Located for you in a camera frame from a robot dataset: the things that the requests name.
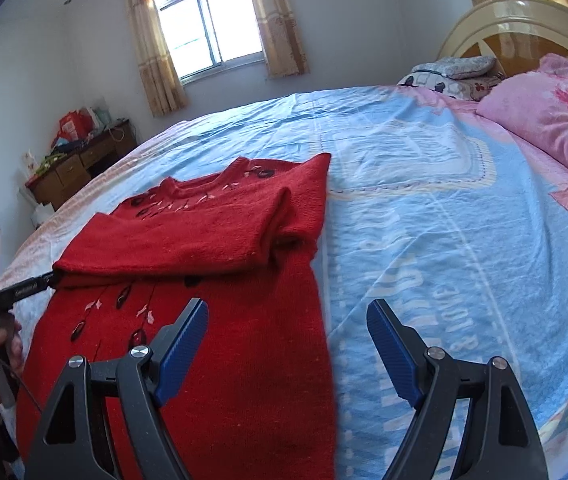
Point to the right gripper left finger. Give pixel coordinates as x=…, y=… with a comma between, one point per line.
x=74, y=439

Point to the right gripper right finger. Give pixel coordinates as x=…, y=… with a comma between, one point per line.
x=500, y=439

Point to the red embroidered knit sweater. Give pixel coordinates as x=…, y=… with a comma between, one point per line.
x=248, y=392

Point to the white paper bag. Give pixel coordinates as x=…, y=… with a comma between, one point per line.
x=41, y=214

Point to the blue pink bed sheet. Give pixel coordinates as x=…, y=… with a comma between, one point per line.
x=457, y=223

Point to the brown wooden desk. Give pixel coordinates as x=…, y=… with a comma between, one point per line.
x=73, y=168

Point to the red gift bag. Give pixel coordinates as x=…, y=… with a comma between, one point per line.
x=76, y=125

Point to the left beige curtain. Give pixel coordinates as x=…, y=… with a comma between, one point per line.
x=161, y=83

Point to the beige curtain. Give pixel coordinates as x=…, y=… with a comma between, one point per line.
x=161, y=83
x=281, y=44

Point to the grey patterned pillow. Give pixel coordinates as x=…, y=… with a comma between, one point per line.
x=468, y=79

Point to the pink floral folded quilt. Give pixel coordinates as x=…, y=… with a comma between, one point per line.
x=534, y=106

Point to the right beige curtain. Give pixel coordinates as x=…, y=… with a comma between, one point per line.
x=281, y=44

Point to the cream wooden headboard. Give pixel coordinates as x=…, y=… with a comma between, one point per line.
x=516, y=32

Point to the back window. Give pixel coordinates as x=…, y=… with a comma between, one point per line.
x=206, y=36

